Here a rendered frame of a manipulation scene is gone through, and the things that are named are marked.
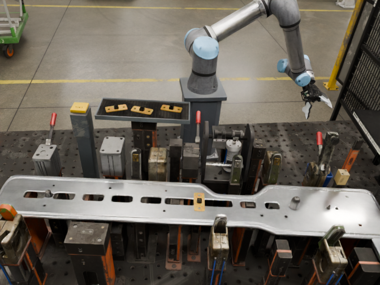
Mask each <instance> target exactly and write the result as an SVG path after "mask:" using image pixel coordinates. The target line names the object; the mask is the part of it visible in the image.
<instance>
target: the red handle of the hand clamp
mask: <svg viewBox="0 0 380 285"><path fill-rule="evenodd" d="M316 140H317V146H318V159H319V157H320V154H321V150H322V146H323V142H322V133H321V132H317V133H316ZM320 171H325V167H324V163H323V164H322V166H321V170H320Z"/></svg>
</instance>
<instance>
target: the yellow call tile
mask: <svg viewBox="0 0 380 285"><path fill-rule="evenodd" d="M88 106H89V103H83V102H74V104H73V105H72V107H71V109H70V112H72V113H86V110H87V108H88Z"/></svg>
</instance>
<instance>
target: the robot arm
mask: <svg viewBox="0 0 380 285"><path fill-rule="evenodd" d="M272 14H273V15H275V16H276V18H277V19H278V21H279V25H280V27H281V28H282V29H283V33H284V39H285V43H286V48H287V54H288V59H280V60H279V61H278V64H277V70H278V72H281V73H286V74H287V75H288V76H289V77H290V78H291V79H292V80H293V81H294V82H295V83H296V84H297V85H298V86H300V87H302V88H303V91H302V92H301V96H302V95H303V96H304V99H303V96H302V99H303V101H305V107H303V108H302V111H303V112H304V113H305V117H306V119H308V118H309V114H310V109H311V108H312V104H311V103H310V102H313V103H314V102H315V101H316V100H317V101H318V102H320V101H322V102H325V104H327V105H328V106H329V107H330V108H332V104H331V102H330V100H329V98H328V96H327V95H326V94H325V93H323V92H321V91H320V89H319V88H318V87H317V86H316V85H315V84H314V83H315V82H316V81H315V77H314V72H313V70H312V67H311V64H310V60H309V58H308V56H307V55H304V52H303V45H302V40H301V33H300V26H299V24H300V22H301V18H300V11H299V7H298V4H297V0H253V1H252V2H251V3H249V4H247V5H246V6H244V7H242V8H240V9H239V10H237V11H235V12H233V13H232V14H230V15H229V16H227V17H225V18H223V19H222V20H220V21H218V22H217V23H215V24H213V25H211V26H206V25H205V26H203V27H202V28H200V29H199V28H193V29H191V30H190V31H188V32H187V34H186V36H185V38H184V45H185V48H186V50H187V52H189V54H190V56H191V57H192V72H191V75H190V77H189V79H188V82H187V88H188V89H189V90H190V91H191V92H193V93H196V94H203V95H206V94H212V93H215V92H216V91H217V90H218V81H217V76H216V70H217V60H218V53H219V45H218V42H220V41H222V40H223V39H225V38H226V37H228V36H230V35H232V34H233V33H235V32H237V31H239V30H240V29H242V28H244V27H246V26H247V25H249V24H250V23H252V22H254V21H256V20H257V19H259V18H265V19H266V18H267V17H269V16H271V15H272ZM313 84H314V85H313ZM305 99H306V100H305Z"/></svg>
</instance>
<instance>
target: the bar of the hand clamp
mask: <svg viewBox="0 0 380 285"><path fill-rule="evenodd" d="M338 136H339V135H338V133H337V132H327V133H326V137H325V140H324V143H323V147H322V150H321V154H320V157H319V160H318V164H317V165H318V173H317V174H319V172H320V170H321V166H322V164H323V163H324V164H325V165H324V167H325V171H323V173H324V175H326V174H327V171H328V168H329V165H330V161H331V158H332V156H333V152H334V149H335V145H337V144H338V143H339V139H338Z"/></svg>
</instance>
